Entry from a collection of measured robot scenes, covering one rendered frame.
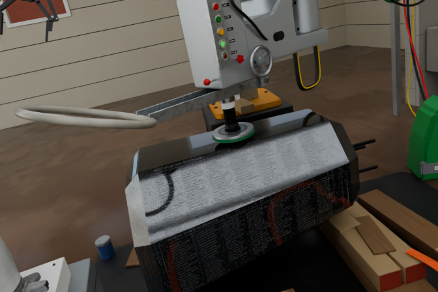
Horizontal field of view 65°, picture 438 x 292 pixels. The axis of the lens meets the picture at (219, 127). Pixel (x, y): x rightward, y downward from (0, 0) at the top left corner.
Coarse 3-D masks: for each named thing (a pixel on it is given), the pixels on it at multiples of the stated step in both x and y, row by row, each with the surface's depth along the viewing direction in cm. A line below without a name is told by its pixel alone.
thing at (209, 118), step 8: (280, 104) 249; (288, 104) 245; (208, 112) 266; (256, 112) 243; (264, 112) 240; (272, 112) 241; (280, 112) 242; (288, 112) 243; (208, 120) 250; (216, 120) 243; (240, 120) 239; (248, 120) 240; (256, 120) 241; (208, 128) 281
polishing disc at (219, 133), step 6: (222, 126) 182; (246, 126) 175; (252, 126) 173; (216, 132) 176; (222, 132) 174; (234, 132) 171; (240, 132) 169; (246, 132) 167; (216, 138) 170; (222, 138) 167; (228, 138) 166; (234, 138) 166
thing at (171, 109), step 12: (240, 84) 166; (252, 84) 172; (180, 96) 159; (192, 96) 163; (204, 96) 153; (216, 96) 158; (228, 96) 162; (156, 108) 151; (168, 108) 142; (180, 108) 146; (192, 108) 150; (156, 120) 140
